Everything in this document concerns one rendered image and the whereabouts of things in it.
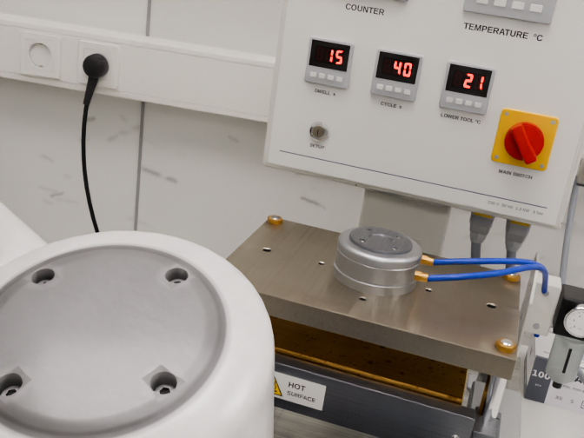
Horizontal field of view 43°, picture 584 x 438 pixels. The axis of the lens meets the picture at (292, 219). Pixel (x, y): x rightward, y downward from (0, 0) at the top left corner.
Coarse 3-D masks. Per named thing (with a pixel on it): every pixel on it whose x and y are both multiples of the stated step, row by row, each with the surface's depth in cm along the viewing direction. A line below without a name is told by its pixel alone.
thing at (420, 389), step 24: (288, 336) 68; (312, 336) 69; (336, 336) 69; (312, 360) 65; (336, 360) 65; (360, 360) 66; (384, 360) 66; (408, 360) 67; (432, 360) 68; (408, 384) 63; (432, 384) 64; (456, 384) 64
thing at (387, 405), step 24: (288, 360) 65; (288, 384) 65; (312, 384) 64; (336, 384) 63; (360, 384) 63; (384, 384) 64; (288, 408) 66; (312, 408) 65; (336, 408) 64; (360, 408) 63; (384, 408) 63; (408, 408) 62; (432, 408) 61; (456, 408) 62; (384, 432) 63; (408, 432) 63; (432, 432) 62; (456, 432) 61; (480, 432) 61
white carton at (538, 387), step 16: (544, 336) 117; (528, 352) 119; (544, 352) 112; (528, 368) 114; (544, 368) 110; (528, 384) 112; (544, 384) 111; (576, 384) 110; (544, 400) 112; (560, 400) 111; (576, 400) 110
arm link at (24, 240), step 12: (0, 204) 25; (0, 216) 24; (12, 216) 25; (0, 228) 24; (12, 228) 25; (24, 228) 26; (0, 240) 24; (12, 240) 25; (24, 240) 25; (36, 240) 26; (0, 252) 24; (12, 252) 24; (24, 252) 25; (0, 264) 24
